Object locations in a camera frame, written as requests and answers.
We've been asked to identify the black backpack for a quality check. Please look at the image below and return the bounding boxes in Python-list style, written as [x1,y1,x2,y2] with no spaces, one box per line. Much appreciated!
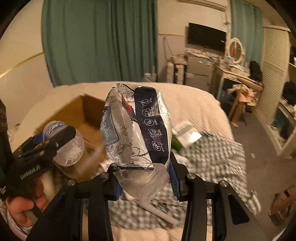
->
[249,61,262,82]

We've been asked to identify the grey mini fridge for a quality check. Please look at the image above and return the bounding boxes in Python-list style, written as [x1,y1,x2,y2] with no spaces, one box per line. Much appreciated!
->
[185,54,213,92]

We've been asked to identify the round white mirror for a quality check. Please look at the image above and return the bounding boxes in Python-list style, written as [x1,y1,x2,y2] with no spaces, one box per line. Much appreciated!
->
[226,38,245,64]

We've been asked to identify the black wall television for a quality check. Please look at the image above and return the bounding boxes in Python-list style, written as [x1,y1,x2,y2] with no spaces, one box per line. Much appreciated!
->
[187,23,226,52]

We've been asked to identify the brown cardboard box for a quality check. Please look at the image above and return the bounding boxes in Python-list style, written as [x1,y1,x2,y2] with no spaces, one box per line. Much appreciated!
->
[34,94,106,182]

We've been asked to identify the checkered grey white cloth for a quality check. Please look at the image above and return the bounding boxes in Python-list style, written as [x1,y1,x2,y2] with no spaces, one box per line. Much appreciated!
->
[99,133,262,231]

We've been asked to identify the right green curtain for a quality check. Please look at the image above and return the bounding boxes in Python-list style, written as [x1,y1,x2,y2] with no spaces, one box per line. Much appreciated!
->
[230,0,264,64]

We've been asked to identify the white dressing table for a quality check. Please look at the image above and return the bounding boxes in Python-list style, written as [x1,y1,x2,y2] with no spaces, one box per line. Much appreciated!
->
[210,65,252,100]

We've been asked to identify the clear jar blue label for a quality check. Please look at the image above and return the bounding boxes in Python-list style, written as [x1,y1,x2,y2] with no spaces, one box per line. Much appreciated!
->
[33,120,85,167]

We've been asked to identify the white shelf unit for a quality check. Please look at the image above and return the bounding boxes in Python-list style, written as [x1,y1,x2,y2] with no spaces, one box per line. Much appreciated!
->
[256,25,295,158]

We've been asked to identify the white green medicine box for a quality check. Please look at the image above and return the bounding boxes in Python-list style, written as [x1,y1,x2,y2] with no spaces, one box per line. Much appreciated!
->
[171,121,202,151]

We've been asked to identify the floral tissue pack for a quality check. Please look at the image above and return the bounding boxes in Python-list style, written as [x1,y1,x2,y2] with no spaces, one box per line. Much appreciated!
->
[100,83,178,225]

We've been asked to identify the person left hand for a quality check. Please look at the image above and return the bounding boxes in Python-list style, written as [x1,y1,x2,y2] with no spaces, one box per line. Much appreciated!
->
[6,178,48,227]

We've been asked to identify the wooden chair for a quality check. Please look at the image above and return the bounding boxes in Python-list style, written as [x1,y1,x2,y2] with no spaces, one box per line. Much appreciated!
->
[227,77,263,128]

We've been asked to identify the green curtain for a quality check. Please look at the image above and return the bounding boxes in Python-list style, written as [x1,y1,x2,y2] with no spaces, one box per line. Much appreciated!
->
[230,0,264,64]
[42,1,158,87]

